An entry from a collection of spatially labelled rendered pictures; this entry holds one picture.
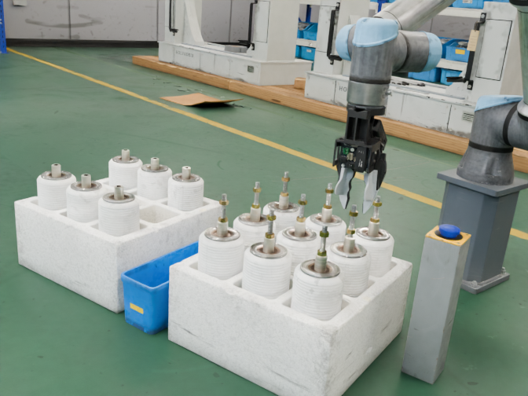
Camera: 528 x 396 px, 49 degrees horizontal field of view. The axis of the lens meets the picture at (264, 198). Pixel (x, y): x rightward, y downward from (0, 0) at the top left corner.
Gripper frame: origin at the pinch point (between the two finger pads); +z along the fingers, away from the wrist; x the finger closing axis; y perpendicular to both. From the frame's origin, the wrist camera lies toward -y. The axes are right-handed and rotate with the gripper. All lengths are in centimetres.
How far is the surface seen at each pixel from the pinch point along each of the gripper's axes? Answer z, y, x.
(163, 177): 11, -18, -60
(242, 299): 17.8, 18.5, -14.6
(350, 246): 8.6, 1.7, 0.5
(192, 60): 20, -341, -264
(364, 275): 13.7, 2.6, 4.3
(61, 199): 15, 4, -76
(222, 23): 1, -646, -413
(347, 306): 17.1, 10.6, 4.0
